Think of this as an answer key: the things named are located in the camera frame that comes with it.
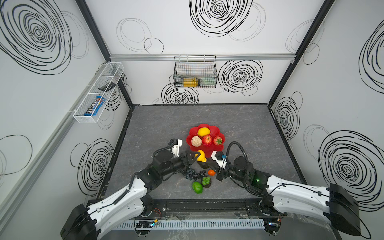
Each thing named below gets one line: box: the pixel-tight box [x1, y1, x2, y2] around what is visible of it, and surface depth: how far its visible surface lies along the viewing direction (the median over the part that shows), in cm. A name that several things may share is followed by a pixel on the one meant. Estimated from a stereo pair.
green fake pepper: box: [192, 181, 204, 194], surface depth 79 cm
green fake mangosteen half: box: [201, 176, 212, 188], surface depth 79 cm
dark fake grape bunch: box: [181, 168, 207, 181], surface depth 82 cm
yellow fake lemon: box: [197, 127, 211, 137], surface depth 101 cm
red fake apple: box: [202, 134, 213, 146], surface depth 95 cm
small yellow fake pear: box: [194, 149, 207, 163], surface depth 72 cm
